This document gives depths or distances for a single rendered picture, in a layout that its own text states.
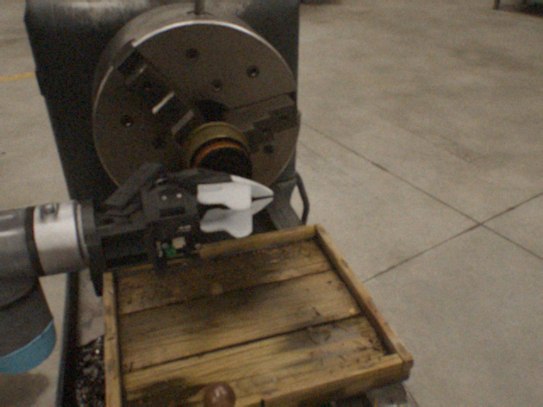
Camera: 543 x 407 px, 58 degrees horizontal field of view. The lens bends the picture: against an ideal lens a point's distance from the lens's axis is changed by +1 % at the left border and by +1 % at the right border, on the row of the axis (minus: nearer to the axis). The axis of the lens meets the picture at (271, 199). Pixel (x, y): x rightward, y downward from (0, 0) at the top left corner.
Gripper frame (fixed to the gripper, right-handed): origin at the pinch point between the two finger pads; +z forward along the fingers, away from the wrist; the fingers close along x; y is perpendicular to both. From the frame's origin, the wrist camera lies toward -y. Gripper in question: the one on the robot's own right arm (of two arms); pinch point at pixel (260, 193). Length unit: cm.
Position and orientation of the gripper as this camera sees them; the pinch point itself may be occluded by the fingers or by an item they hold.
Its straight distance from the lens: 59.2
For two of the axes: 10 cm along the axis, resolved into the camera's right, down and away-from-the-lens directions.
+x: 0.0, -8.4, -5.4
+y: 3.0, 5.2, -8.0
